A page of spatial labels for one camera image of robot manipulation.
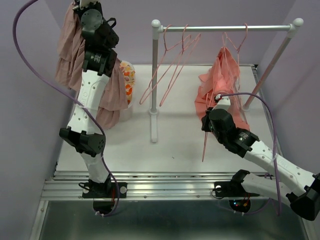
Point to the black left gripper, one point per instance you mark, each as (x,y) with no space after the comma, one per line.
(96,6)

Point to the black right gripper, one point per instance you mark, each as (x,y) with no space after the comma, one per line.
(205,119)

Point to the dusty pink ruffled skirt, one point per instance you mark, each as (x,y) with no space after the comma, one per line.
(71,52)

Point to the coral pink skirt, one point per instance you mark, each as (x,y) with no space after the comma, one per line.
(220,79)

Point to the floral orange yellow skirt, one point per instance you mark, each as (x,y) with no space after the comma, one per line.
(129,75)

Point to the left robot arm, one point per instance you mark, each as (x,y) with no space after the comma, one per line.
(83,131)

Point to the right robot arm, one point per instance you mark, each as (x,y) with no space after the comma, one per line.
(291,185)

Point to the white plastic basin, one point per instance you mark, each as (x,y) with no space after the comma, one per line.
(125,114)

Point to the white clothes rack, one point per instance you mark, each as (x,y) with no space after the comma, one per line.
(158,28)

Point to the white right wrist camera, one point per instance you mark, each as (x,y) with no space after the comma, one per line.
(222,102)

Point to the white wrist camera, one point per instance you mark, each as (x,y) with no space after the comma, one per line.
(82,4)
(222,102)

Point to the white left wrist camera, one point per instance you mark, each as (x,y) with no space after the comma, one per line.
(82,4)

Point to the aluminium rail frame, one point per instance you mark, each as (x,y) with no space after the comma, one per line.
(169,183)

